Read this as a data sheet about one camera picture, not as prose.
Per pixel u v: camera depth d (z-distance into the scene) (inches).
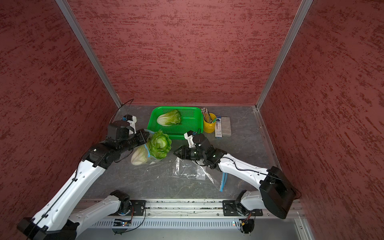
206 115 37.5
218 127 41.7
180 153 29.2
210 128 38.4
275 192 16.2
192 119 43.0
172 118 40.2
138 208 29.3
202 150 24.0
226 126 41.7
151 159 36.1
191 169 32.1
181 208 29.8
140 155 33.0
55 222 14.7
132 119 25.3
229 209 29.0
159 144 29.3
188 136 28.7
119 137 20.6
